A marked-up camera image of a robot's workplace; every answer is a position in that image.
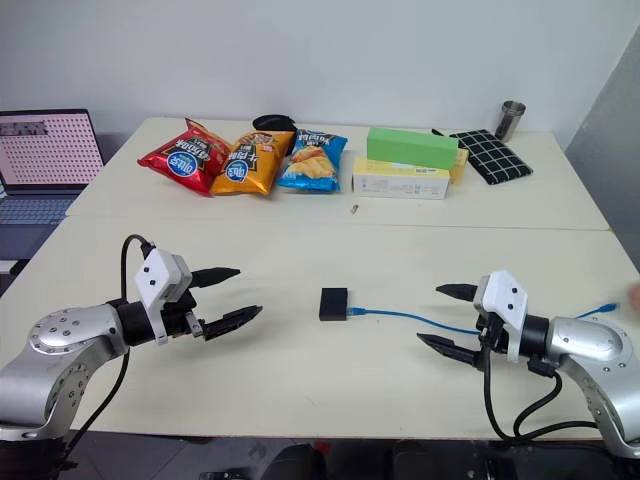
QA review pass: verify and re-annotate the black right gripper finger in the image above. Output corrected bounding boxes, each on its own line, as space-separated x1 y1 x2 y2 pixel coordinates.
435 282 481 304
415 332 485 371

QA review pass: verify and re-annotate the metal cup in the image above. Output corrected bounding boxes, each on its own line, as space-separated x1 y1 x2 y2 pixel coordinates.
495 100 528 141

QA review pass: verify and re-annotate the orange chip bag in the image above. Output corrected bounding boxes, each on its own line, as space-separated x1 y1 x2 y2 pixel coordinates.
209 129 296 198

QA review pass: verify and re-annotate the red chip bag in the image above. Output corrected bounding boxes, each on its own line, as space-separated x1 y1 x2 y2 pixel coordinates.
137 117 233 198

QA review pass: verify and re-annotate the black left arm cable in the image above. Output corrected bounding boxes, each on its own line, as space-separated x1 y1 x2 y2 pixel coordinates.
63 233 154 457

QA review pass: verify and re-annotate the green rectangular box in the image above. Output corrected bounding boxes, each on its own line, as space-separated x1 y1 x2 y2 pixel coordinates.
366 126 461 173

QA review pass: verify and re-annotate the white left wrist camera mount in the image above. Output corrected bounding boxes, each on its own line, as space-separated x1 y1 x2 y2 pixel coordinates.
133 248 193 346

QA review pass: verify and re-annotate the white and yellow carton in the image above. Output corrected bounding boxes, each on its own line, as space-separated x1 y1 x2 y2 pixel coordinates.
351 156 452 201

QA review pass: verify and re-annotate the open laptop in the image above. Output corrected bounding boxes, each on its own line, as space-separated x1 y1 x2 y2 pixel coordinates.
0 109 107 262

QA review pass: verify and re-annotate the blue chip bag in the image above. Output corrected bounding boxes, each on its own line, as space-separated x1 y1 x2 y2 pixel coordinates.
275 128 349 194

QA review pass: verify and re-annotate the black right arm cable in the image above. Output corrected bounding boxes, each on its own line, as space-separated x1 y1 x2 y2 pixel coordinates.
478 319 602 444

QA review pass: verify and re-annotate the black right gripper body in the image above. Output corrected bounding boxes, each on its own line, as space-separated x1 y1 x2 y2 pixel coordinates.
476 312 510 352

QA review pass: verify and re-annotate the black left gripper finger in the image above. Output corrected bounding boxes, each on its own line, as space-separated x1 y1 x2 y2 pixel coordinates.
201 304 265 343
190 267 242 292

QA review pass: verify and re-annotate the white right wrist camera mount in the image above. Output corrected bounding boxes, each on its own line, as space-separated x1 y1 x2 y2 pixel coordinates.
472 270 530 363

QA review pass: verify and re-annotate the blue Ethernet cable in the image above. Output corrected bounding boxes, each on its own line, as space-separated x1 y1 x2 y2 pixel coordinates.
346 302 622 337

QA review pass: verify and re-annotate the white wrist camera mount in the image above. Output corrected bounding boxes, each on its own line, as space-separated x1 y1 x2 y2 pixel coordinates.
133 248 193 346
472 270 530 363

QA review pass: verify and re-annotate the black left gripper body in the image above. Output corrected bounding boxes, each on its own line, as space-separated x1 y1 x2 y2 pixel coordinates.
158 288 207 344

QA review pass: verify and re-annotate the flat black round object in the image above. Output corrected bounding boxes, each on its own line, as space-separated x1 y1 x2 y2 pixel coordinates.
252 114 298 134

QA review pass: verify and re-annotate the small black adapter box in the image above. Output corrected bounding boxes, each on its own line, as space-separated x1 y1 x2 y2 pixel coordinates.
318 287 350 322

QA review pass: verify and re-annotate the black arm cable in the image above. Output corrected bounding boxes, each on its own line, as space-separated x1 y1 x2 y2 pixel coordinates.
478 319 602 444
63 233 154 457

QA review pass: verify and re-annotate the black white grid pouch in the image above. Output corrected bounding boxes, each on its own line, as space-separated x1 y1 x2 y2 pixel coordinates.
448 129 535 188

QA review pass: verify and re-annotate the dark rounded shape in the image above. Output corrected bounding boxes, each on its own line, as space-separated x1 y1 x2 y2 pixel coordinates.
263 441 330 480

